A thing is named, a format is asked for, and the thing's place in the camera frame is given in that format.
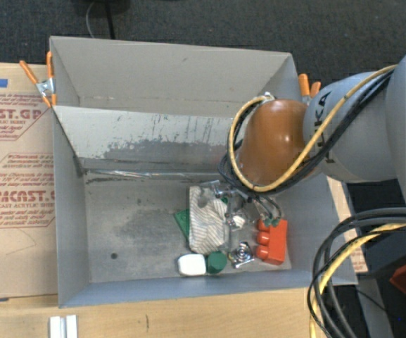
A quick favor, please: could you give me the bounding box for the shiny silver metal piece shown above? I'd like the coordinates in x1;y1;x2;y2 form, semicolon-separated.
227;242;255;270

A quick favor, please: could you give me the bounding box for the grey metal bin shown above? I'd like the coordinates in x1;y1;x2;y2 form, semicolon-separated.
49;36;359;308

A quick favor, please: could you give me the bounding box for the white green striped cloth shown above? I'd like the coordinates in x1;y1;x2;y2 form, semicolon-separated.
188;185;232;256

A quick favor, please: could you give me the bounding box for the orange-red toy brick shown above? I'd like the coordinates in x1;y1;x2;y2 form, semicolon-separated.
255;218;289;266

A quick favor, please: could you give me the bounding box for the green flat triangle piece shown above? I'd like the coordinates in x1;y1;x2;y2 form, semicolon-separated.
173;208;191;239

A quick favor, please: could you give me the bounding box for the dark green cylinder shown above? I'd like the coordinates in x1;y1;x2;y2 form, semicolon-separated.
205;251;229;275

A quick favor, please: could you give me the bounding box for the white rounded block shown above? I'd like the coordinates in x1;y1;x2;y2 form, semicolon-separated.
177;253;207;277

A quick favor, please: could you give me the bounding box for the brown cardboard board red print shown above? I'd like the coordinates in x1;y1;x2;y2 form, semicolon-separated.
0;61;59;300

